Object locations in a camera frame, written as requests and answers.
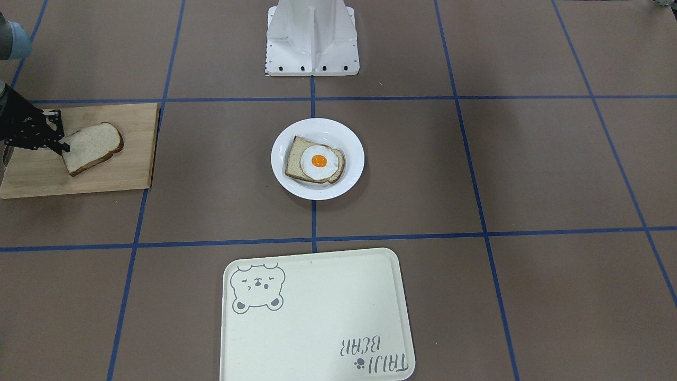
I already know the fried egg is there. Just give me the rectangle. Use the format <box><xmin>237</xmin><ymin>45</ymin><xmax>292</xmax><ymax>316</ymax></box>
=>
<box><xmin>300</xmin><ymin>145</ymin><xmax>339</xmax><ymax>183</ymax></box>

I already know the bread slice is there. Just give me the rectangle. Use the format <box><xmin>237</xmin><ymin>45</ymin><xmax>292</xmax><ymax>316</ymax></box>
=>
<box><xmin>285</xmin><ymin>137</ymin><xmax>346</xmax><ymax>184</ymax></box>
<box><xmin>61</xmin><ymin>122</ymin><xmax>125</xmax><ymax>177</ymax></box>

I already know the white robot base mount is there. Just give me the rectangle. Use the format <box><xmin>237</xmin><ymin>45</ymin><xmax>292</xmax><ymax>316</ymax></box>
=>
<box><xmin>264</xmin><ymin>1</ymin><xmax>360</xmax><ymax>77</ymax></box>

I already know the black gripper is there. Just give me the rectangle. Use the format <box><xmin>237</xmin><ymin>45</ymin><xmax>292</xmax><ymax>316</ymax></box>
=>
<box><xmin>1</xmin><ymin>87</ymin><xmax>71</xmax><ymax>156</ymax></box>

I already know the cream bear serving tray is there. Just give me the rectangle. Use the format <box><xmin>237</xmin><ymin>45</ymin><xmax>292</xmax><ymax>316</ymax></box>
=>
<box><xmin>219</xmin><ymin>248</ymin><xmax>416</xmax><ymax>380</ymax></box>

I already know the wooden cutting board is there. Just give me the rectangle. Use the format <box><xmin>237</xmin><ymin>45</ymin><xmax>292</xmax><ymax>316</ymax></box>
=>
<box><xmin>1</xmin><ymin>102</ymin><xmax>160</xmax><ymax>198</ymax></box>

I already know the white round plate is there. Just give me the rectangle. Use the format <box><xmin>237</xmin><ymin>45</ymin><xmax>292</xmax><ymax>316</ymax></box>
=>
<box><xmin>270</xmin><ymin>118</ymin><xmax>365</xmax><ymax>201</ymax></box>

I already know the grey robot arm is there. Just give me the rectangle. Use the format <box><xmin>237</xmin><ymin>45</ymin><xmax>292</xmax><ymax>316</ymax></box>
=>
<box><xmin>1</xmin><ymin>15</ymin><xmax>70</xmax><ymax>155</ymax></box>

